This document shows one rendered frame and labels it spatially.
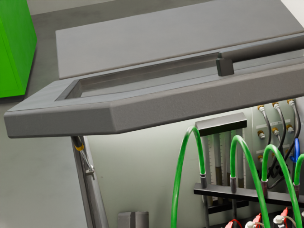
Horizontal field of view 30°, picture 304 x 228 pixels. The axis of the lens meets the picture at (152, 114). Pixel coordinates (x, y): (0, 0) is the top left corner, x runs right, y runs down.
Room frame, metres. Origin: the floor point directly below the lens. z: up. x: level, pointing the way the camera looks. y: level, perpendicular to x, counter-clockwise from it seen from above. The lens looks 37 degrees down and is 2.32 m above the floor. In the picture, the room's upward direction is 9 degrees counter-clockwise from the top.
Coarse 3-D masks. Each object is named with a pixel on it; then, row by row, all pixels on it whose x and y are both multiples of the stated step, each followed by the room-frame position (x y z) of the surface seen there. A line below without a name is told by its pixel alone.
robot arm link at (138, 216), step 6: (120, 216) 0.85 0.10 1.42; (126, 216) 0.84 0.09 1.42; (132, 216) 0.84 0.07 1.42; (138, 216) 0.84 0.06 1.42; (144, 216) 0.85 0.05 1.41; (120, 222) 0.84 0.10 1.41; (126, 222) 0.83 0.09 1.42; (132, 222) 0.83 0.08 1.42; (138, 222) 0.83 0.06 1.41; (144, 222) 0.84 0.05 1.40
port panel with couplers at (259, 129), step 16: (256, 112) 1.31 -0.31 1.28; (272, 112) 1.31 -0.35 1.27; (288, 112) 1.32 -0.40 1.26; (256, 128) 1.31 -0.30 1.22; (272, 128) 1.31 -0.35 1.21; (288, 128) 1.30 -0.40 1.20; (256, 144) 1.31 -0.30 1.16; (272, 144) 1.31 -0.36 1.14; (288, 144) 1.32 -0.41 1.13; (256, 160) 1.31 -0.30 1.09; (272, 160) 1.31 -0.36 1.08; (288, 160) 1.32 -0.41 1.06
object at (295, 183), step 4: (300, 156) 1.08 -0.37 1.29; (300, 160) 1.09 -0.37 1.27; (296, 164) 1.11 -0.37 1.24; (300, 164) 1.10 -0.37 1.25; (296, 168) 1.11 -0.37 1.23; (300, 168) 1.11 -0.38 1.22; (296, 172) 1.11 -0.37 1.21; (296, 176) 1.11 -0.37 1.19; (296, 180) 1.11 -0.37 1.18; (296, 184) 1.11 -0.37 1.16; (296, 188) 1.11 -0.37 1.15; (296, 192) 1.11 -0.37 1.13; (296, 196) 1.11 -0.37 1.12
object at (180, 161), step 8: (192, 128) 1.12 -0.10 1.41; (184, 136) 1.07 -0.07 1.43; (184, 144) 1.04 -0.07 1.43; (200, 144) 1.20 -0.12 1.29; (184, 152) 1.02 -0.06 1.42; (200, 152) 1.20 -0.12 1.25; (200, 160) 1.21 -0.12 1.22; (176, 168) 0.98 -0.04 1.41; (200, 168) 1.21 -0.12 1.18; (176, 176) 0.96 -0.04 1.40; (176, 184) 0.95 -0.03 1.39; (176, 192) 0.93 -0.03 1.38; (176, 200) 0.92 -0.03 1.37; (176, 208) 0.90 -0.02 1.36; (176, 216) 0.89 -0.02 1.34
